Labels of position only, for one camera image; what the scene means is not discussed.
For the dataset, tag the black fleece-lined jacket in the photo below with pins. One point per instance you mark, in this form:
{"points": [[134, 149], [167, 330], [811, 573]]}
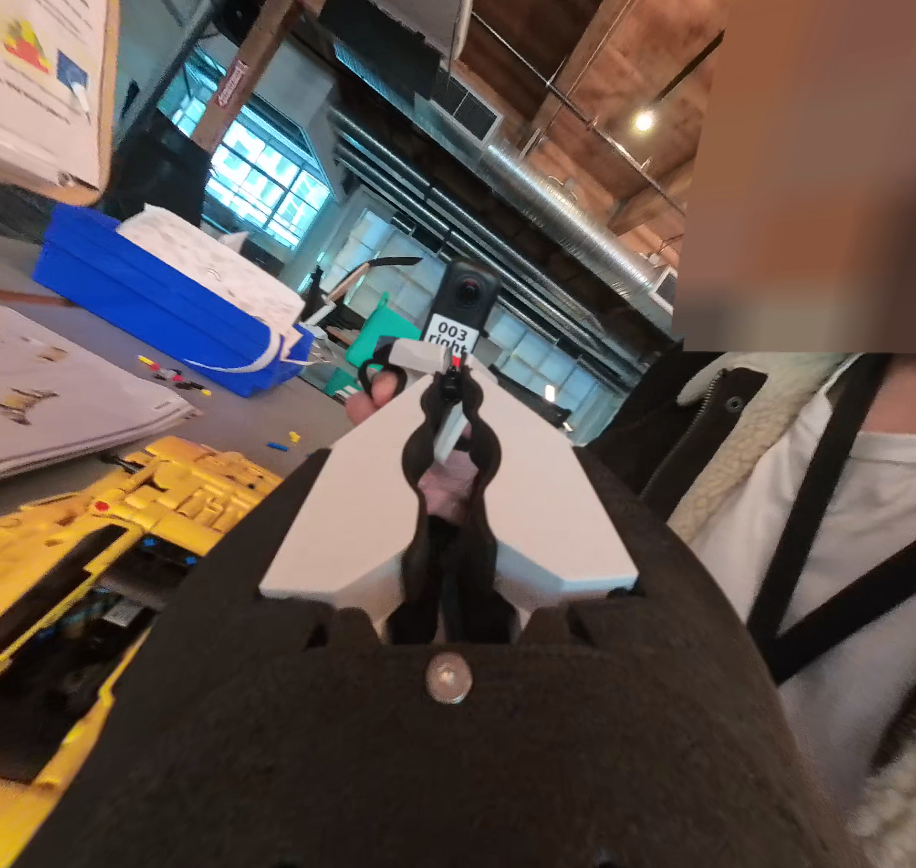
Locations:
{"points": [[644, 439]]}

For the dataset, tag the white patterned paper bag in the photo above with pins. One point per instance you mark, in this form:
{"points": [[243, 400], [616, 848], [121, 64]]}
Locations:
{"points": [[215, 274]]}

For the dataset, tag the round ceiling light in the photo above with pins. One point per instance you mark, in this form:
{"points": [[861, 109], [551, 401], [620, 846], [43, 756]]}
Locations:
{"points": [[642, 121]]}

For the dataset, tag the silver spiral duct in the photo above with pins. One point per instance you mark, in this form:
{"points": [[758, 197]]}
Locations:
{"points": [[572, 217]]}

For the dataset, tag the black metal pole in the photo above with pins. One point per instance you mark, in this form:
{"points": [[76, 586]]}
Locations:
{"points": [[186, 52]]}

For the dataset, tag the white ceiling appliance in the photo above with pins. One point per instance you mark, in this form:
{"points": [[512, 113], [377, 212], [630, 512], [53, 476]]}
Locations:
{"points": [[422, 2]]}

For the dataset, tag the white shirt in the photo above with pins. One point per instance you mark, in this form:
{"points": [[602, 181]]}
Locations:
{"points": [[880, 496]]}

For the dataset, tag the blue plastic bin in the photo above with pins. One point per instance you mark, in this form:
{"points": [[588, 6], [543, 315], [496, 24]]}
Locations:
{"points": [[143, 288]]}

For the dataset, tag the person's right hand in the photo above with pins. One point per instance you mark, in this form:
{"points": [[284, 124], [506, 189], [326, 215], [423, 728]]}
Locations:
{"points": [[372, 403]]}

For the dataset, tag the yellow brick car model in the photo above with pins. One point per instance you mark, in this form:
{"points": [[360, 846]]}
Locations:
{"points": [[179, 489]]}

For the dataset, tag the printed instruction sheet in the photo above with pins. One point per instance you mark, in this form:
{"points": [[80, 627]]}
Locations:
{"points": [[43, 95]]}

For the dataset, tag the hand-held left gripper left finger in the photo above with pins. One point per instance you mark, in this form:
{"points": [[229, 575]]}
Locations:
{"points": [[336, 524]]}

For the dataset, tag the cluster of small coloured pieces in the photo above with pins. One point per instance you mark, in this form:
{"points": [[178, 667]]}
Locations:
{"points": [[172, 376]]}

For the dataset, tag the wooden post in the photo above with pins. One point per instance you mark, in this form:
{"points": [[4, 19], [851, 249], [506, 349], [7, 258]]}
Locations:
{"points": [[243, 74]]}

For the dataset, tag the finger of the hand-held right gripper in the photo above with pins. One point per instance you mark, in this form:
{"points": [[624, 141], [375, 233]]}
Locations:
{"points": [[422, 356]]}

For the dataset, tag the grid window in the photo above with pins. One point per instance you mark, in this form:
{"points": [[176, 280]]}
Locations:
{"points": [[265, 181]]}

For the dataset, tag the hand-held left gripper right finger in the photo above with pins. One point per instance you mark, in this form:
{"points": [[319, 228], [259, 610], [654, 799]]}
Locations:
{"points": [[565, 517]]}

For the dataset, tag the green panel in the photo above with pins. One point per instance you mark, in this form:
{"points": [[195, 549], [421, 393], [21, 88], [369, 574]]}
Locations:
{"points": [[379, 338]]}

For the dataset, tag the wooden document stand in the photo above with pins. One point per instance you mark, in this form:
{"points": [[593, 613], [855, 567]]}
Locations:
{"points": [[107, 95]]}

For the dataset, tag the open instruction booklet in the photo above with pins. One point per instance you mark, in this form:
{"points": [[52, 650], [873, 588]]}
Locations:
{"points": [[71, 403]]}

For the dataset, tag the silver ceiling pipes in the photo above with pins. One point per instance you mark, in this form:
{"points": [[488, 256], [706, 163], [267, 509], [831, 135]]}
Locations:
{"points": [[465, 231]]}

